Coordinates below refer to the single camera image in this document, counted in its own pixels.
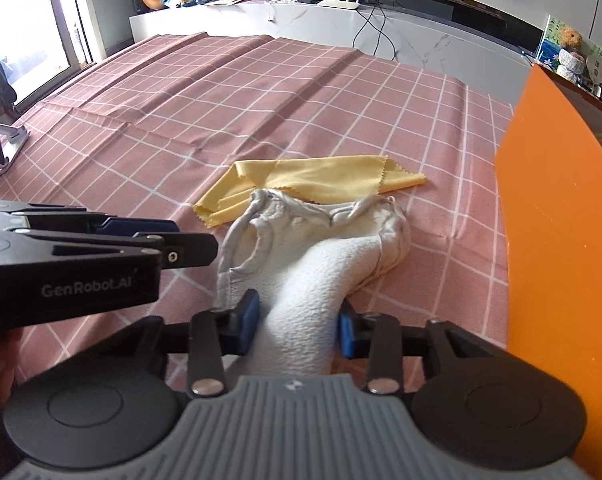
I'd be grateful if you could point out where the green and blue picture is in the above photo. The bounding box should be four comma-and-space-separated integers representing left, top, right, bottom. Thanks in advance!
535, 14, 602, 97

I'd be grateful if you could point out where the black cable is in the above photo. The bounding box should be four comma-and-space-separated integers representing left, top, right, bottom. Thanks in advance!
352, 2, 398, 62

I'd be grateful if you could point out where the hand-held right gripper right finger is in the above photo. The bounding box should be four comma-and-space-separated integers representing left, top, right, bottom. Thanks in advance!
336, 300, 512, 395

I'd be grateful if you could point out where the pink checked tablecloth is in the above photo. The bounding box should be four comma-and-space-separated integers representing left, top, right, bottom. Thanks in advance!
0, 32, 516, 401

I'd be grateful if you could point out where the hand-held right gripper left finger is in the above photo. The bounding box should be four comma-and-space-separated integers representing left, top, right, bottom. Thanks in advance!
101, 289, 262, 400

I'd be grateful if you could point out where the orange cardboard box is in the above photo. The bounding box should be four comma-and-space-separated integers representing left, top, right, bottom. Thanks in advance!
493, 65, 602, 480

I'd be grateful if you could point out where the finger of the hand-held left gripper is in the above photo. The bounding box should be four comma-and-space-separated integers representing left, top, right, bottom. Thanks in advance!
11, 204, 180, 237
16, 229, 220, 269

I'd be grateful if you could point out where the brown teddy bear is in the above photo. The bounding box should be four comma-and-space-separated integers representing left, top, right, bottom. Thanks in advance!
560, 27, 585, 54

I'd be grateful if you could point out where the yellow cloth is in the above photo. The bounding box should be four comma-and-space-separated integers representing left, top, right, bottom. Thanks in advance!
193, 155, 428, 227

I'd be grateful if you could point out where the white marble tv cabinet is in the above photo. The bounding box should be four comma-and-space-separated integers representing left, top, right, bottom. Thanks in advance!
128, 0, 546, 111

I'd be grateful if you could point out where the white towel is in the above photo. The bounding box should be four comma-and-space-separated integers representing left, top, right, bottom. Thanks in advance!
213, 187, 412, 377

